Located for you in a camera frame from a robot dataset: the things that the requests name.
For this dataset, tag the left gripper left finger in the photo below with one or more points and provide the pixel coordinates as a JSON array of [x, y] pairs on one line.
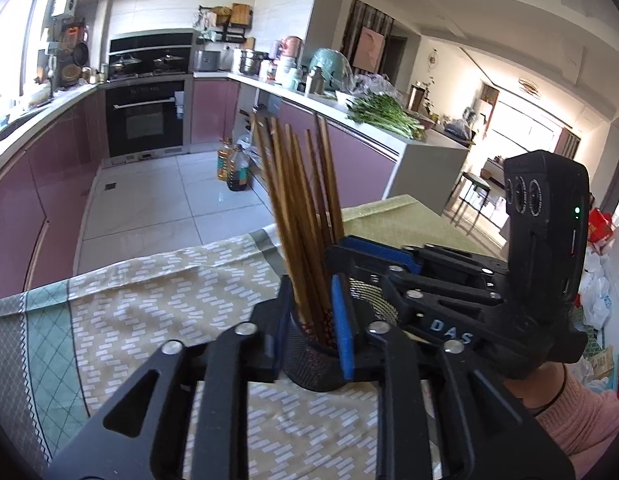
[[183, 402]]

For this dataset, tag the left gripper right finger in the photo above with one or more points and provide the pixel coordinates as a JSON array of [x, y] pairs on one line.
[[441, 411]]

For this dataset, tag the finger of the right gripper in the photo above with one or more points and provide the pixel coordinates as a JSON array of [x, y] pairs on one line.
[[377, 250], [359, 274]]

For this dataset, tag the bamboo chopstick red end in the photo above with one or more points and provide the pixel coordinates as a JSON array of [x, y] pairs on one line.
[[276, 196]]

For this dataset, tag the black mesh utensil cup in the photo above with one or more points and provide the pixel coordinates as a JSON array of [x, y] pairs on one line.
[[319, 344]]

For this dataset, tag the bamboo chopstick floral end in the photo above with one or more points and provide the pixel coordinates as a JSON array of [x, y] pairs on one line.
[[278, 144]]

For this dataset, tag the kitchen window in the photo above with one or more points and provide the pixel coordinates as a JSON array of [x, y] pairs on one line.
[[21, 24]]

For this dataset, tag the person's right hand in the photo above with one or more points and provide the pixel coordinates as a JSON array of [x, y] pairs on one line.
[[539, 388]]

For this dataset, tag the yellow green cloth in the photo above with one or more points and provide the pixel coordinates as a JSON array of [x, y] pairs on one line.
[[402, 220]]

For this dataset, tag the pink lower cabinets right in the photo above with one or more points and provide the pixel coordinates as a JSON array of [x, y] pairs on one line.
[[364, 158]]

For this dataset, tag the pink cabinets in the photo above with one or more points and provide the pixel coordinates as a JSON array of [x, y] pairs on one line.
[[364, 158], [46, 176]]

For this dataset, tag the patterned beige green tablecloth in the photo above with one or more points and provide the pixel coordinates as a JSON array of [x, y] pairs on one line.
[[66, 347]]

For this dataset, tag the green leafy vegetables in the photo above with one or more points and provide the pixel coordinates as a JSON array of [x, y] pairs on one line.
[[382, 111]]

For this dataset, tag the dark sauce bottle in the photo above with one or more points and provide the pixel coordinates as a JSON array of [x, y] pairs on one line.
[[237, 173]]

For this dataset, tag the yellow cooking oil bottle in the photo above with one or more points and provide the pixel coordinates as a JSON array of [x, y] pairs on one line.
[[223, 155]]

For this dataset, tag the pink kettle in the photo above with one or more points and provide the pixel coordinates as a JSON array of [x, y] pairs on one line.
[[291, 47]]

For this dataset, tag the steel pot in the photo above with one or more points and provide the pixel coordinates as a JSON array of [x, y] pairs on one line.
[[250, 62]]

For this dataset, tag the pink lower cabinets left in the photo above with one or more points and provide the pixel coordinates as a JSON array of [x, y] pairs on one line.
[[46, 176]]

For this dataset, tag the black built-in oven stove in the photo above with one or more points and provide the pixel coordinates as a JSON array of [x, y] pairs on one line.
[[147, 97]]

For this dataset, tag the right camera box black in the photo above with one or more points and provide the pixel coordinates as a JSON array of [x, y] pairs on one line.
[[548, 206]]

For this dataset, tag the wall spice rack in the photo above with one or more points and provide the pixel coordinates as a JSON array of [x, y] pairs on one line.
[[223, 24]]

